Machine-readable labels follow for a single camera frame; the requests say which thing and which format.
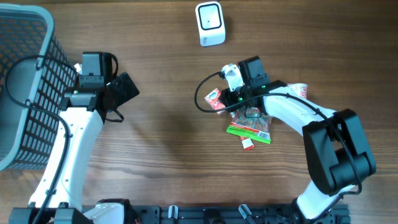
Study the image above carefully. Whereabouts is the small red snack packet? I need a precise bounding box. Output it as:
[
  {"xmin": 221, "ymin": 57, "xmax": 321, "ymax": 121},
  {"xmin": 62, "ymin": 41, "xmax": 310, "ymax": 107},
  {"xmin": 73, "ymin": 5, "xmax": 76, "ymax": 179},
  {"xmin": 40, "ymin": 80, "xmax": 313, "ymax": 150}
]
[{"xmin": 205, "ymin": 88, "xmax": 225, "ymax": 110}]

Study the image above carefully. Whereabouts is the green gummy candy bag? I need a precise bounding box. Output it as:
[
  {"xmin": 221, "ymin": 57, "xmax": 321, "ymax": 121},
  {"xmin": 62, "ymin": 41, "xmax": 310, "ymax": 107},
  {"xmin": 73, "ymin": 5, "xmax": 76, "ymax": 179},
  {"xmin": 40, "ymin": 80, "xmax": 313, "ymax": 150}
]
[{"xmin": 226, "ymin": 108, "xmax": 272, "ymax": 144}]

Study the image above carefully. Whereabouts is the red stick snack packet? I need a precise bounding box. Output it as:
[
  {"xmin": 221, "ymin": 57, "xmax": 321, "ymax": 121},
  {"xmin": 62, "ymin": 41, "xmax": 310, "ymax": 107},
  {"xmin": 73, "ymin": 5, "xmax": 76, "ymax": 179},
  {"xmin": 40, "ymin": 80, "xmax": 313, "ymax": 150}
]
[{"xmin": 240, "ymin": 136, "xmax": 255, "ymax": 151}]

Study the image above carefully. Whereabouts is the cup noodles white green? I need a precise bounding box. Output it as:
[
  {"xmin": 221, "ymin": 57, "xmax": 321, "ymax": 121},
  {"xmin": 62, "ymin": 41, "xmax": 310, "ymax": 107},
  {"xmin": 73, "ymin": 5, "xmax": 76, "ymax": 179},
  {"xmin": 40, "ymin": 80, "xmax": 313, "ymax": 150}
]
[{"xmin": 287, "ymin": 83, "xmax": 308, "ymax": 99}]

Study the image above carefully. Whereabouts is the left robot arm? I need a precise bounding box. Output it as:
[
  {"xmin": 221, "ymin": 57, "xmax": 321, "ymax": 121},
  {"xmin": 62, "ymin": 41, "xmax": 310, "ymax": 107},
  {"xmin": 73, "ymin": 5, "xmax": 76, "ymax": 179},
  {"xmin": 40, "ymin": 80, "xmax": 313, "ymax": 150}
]
[{"xmin": 9, "ymin": 72, "xmax": 139, "ymax": 223}]

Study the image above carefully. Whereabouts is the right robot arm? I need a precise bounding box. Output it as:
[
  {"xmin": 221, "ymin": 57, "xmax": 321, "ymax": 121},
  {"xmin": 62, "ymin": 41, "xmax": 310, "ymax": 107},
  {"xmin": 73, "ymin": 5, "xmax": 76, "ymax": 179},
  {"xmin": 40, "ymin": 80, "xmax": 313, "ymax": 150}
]
[{"xmin": 221, "ymin": 80, "xmax": 376, "ymax": 223}]

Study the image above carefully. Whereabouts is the white barcode scanner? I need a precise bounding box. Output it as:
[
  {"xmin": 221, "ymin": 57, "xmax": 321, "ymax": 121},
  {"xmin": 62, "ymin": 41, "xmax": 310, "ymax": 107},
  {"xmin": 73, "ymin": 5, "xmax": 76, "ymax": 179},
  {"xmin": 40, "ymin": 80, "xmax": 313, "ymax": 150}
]
[{"xmin": 195, "ymin": 1, "xmax": 226, "ymax": 47}]

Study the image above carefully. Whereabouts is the grey plastic mesh basket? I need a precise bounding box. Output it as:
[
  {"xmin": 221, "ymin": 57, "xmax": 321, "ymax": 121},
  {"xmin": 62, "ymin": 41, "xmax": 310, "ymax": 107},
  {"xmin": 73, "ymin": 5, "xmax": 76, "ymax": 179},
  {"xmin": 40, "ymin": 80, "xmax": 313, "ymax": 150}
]
[{"xmin": 1, "ymin": 3, "xmax": 76, "ymax": 170}]

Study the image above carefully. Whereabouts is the right black camera cable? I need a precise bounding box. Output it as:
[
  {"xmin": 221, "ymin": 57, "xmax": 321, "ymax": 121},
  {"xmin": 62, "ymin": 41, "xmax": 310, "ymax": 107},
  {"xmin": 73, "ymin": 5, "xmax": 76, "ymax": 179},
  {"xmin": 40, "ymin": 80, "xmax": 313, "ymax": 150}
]
[{"xmin": 194, "ymin": 71, "xmax": 363, "ymax": 196}]

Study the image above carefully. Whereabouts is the black camera cable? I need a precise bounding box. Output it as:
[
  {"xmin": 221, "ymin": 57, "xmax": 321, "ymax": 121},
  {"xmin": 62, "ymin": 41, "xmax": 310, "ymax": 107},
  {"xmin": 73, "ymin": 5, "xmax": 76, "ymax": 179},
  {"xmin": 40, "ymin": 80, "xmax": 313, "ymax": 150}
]
[
  {"xmin": 194, "ymin": 71, "xmax": 363, "ymax": 196},
  {"xmin": 3, "ymin": 55, "xmax": 78, "ymax": 224}
]

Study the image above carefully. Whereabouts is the left black camera cable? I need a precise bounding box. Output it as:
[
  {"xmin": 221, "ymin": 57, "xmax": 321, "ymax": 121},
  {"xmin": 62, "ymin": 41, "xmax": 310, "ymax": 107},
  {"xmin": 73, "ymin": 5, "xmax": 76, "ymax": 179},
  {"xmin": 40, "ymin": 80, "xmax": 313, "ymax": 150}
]
[{"xmin": 3, "ymin": 55, "xmax": 78, "ymax": 224}]

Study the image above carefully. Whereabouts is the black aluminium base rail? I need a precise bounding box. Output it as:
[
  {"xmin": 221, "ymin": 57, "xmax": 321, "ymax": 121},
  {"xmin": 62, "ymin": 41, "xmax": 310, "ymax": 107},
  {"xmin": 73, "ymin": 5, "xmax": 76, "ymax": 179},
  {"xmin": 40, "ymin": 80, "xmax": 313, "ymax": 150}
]
[{"xmin": 124, "ymin": 203, "xmax": 351, "ymax": 224}]

